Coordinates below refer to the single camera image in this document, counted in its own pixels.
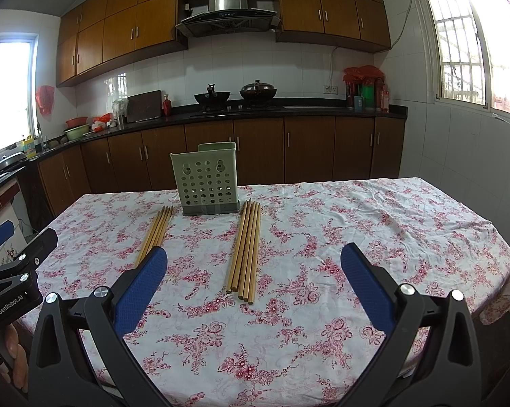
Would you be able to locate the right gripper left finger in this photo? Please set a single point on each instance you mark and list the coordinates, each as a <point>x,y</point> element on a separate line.
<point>134,290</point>

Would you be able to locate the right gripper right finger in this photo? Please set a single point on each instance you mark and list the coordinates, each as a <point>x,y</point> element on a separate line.
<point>373,287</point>

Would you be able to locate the group chopstick two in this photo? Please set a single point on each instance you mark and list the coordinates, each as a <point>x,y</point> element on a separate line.
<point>241,244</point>
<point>153,237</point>

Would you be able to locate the group chopstick one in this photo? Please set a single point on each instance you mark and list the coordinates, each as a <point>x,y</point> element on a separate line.
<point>150,239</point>
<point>230,277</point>

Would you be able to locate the group chopstick three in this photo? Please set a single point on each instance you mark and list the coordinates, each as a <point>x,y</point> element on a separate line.
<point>245,252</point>
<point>157,233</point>

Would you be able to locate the group chopstick four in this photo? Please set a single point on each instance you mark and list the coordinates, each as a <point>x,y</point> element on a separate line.
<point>249,253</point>
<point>161,235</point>

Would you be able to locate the group chopstick five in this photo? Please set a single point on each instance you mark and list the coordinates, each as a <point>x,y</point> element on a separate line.
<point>254,258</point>

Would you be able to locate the black kitchen countertop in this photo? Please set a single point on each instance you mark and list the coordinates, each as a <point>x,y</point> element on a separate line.
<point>235,110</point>

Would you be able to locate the lower wooden kitchen cabinets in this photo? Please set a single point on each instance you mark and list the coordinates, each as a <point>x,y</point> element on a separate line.
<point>269,151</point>

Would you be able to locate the person's left hand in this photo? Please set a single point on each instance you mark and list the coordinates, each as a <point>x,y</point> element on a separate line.
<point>20,372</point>

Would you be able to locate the grey pan lid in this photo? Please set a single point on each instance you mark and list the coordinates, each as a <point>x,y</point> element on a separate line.
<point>10,161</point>

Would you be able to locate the yellow dish soap bottle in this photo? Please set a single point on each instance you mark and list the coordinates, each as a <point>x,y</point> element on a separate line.
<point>28,145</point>

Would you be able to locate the pink floral tablecloth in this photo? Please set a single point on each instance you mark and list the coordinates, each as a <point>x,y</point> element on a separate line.
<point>306,338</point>

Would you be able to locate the green plastic basin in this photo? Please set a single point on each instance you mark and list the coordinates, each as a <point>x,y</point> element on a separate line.
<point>76,133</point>

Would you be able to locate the red plastic basin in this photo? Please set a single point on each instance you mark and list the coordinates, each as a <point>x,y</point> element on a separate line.
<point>76,122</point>

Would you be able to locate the green perforated utensil holder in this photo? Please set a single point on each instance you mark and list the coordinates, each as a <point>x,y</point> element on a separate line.
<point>207,179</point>

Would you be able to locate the red plastic bag hanging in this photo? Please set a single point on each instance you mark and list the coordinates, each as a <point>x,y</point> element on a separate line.
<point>45,99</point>

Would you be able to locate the red white plastic bag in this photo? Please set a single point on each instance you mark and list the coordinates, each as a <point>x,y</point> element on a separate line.
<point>102,122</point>

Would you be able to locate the left window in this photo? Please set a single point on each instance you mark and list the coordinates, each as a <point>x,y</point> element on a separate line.
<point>17,120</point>

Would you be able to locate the dark wooden cutting board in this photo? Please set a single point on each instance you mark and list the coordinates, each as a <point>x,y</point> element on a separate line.
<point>145,106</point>

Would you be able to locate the red bottle right counter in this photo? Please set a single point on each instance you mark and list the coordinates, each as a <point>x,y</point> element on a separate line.
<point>384,99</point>

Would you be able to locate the green container on counter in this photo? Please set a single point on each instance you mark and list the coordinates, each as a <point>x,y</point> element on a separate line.
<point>368,95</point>

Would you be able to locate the red bottle on counter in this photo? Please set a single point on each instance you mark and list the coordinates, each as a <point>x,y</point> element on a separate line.
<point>166,105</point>

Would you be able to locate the black wok on stove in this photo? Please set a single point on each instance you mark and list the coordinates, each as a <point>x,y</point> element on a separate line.
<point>212,100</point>

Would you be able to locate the red bag over condiments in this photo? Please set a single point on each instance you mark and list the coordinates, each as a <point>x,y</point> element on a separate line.
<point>366,74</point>

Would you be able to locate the black lidded pot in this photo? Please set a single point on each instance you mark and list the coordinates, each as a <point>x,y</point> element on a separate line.
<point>258,93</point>

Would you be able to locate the right barred window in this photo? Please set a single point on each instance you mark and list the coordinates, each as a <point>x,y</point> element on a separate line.
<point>472,39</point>

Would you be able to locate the stainless steel range hood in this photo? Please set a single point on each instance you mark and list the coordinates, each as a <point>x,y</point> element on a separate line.
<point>202,18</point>

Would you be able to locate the wall power socket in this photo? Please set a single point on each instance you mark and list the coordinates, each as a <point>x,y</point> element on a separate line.
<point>331,90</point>

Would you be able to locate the upper wooden wall cabinets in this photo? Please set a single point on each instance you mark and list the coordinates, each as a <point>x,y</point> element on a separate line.
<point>100,35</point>

